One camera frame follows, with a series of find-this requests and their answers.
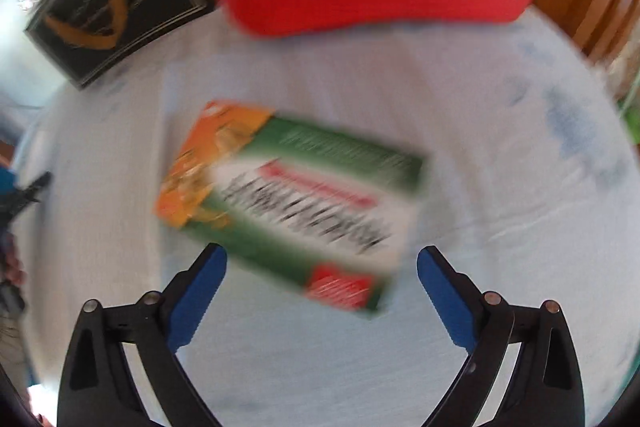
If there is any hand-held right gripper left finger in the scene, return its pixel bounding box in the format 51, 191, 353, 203
57, 243, 228, 427

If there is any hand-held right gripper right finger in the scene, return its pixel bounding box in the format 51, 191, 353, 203
416, 245, 585, 427

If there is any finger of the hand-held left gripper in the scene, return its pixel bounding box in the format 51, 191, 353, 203
0, 172, 53, 220

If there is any green and orange box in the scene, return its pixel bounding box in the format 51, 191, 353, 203
152, 101, 432, 320

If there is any light blue bed sheet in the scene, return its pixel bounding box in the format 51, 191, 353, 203
10, 7, 636, 427

